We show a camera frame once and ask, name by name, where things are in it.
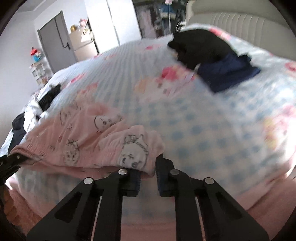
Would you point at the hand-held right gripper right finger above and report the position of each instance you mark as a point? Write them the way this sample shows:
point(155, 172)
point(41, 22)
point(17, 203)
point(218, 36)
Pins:
point(161, 183)

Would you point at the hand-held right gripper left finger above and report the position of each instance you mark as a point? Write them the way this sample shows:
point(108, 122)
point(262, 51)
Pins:
point(135, 184)

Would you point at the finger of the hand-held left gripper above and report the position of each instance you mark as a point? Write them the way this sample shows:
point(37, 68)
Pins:
point(11, 163)

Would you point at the pink printed pants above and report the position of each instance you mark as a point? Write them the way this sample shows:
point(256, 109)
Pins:
point(81, 139)

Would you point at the navy shorts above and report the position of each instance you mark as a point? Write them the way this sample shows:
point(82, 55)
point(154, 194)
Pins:
point(226, 71)

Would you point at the large black pants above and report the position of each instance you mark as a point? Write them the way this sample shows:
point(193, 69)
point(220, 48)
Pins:
point(17, 132)

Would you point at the white shirt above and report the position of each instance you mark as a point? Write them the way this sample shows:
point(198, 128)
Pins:
point(32, 113)

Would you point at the blue checked printed blanket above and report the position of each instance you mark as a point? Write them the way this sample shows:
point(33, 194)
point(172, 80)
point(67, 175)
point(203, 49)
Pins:
point(208, 139)

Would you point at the small black garment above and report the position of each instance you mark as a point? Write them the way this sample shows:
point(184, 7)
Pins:
point(49, 96)

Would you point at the white toy shelf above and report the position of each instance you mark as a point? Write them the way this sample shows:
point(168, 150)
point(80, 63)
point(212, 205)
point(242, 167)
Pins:
point(40, 71)

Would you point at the red blue toy figure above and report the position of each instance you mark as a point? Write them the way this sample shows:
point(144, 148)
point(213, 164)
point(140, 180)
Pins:
point(35, 54)

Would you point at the grey door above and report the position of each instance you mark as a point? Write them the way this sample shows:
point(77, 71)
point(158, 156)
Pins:
point(55, 39)

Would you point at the beige refrigerator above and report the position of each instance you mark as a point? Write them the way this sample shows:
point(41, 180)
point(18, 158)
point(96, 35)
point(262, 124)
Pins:
point(83, 44)

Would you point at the folded black garment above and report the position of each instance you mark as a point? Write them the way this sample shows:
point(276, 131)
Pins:
point(201, 46)

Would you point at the black glass cabinet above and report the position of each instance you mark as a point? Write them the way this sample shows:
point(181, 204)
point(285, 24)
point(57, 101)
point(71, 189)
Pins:
point(159, 18)

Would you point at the white wardrobe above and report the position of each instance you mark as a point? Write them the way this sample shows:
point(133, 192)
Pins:
point(108, 20)

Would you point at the grey padded headboard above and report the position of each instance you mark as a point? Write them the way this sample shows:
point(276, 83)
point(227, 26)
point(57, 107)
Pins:
point(249, 23)

